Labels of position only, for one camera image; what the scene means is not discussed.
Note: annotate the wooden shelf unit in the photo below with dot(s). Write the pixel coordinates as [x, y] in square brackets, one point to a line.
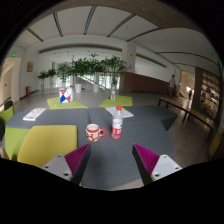
[208, 93]

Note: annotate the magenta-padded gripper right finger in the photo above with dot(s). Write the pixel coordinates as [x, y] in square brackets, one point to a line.
[151, 161]

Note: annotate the green exit sign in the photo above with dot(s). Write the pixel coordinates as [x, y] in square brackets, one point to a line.
[14, 54]

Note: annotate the dark grey chair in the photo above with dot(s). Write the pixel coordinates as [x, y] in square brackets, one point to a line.
[2, 128]

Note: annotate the red fire extinguisher box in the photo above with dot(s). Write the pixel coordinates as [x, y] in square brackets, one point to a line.
[28, 91]

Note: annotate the flat round red coaster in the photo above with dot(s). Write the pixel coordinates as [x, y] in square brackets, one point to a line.
[116, 138]

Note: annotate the lime green chair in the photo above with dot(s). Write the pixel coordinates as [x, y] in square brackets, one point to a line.
[7, 115]

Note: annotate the black chair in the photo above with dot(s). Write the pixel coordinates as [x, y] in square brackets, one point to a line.
[8, 104]

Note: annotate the white cube with coloured triangles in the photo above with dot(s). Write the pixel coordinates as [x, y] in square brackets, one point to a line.
[66, 95]

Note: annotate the person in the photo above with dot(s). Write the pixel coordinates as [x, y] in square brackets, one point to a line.
[172, 85]

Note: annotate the clear red-capped water bottle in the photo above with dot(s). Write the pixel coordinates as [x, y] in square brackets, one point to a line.
[117, 125]

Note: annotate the row of green potted plants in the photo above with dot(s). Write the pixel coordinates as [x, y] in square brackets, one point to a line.
[86, 66]

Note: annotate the white and yellow booklet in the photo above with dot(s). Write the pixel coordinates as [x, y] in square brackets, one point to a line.
[128, 113]

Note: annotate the small clear water bottle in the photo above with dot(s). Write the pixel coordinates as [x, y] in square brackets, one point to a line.
[113, 93]

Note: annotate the white printed magazine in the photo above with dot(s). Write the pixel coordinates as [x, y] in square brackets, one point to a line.
[34, 114]

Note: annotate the long wooden bench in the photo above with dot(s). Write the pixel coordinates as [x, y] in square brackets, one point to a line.
[186, 110]

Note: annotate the framed wall picture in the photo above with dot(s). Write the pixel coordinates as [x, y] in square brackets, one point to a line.
[30, 66]

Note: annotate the red and white mug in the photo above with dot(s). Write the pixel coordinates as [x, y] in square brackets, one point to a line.
[93, 133]

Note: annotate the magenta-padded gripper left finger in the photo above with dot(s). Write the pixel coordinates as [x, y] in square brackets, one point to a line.
[71, 160]

